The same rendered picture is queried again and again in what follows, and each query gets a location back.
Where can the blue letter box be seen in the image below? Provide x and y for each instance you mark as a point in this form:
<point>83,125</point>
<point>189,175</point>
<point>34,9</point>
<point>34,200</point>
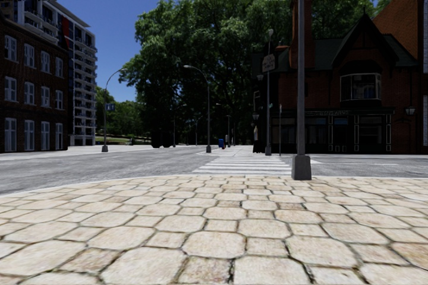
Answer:
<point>221,143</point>

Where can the grey street lamp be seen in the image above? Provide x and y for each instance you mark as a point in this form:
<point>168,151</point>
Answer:
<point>228,131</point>
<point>105,117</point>
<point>208,117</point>
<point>268,107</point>

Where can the person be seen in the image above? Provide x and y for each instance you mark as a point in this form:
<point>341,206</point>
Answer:
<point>255,139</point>

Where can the trees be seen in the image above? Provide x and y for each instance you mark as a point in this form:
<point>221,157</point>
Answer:
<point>123,117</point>
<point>207,71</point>

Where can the grey pole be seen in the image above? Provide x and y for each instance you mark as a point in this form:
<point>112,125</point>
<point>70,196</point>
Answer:
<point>301,107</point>

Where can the white balconied apartment tower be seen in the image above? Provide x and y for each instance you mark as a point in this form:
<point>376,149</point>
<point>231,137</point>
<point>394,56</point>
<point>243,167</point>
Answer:
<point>82,71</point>

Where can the red brick gabled building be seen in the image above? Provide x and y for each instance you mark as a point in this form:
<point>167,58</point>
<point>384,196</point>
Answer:
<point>360,92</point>

